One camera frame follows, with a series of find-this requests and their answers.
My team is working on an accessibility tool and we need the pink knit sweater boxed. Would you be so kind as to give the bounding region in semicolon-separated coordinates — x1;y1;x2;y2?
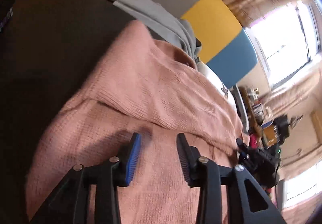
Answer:
26;20;244;223

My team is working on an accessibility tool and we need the red garment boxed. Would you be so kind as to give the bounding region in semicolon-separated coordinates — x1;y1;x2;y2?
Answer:
249;133;258;149

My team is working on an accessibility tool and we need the black monitor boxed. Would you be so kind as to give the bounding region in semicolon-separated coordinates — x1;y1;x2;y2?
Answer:
273;115;290;145

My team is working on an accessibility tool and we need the middle patterned curtain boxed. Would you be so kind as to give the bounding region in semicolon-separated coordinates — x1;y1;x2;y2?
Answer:
260;62;321;122

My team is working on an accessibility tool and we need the white printed pillow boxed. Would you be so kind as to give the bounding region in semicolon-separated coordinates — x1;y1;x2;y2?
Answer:
196;61;237;111

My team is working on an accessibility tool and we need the grey yellow blue chair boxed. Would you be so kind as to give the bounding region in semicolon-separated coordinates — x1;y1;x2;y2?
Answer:
118;0;259;134

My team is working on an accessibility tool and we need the grey cardigan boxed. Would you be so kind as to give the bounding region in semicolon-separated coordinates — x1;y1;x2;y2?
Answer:
110;0;202;63

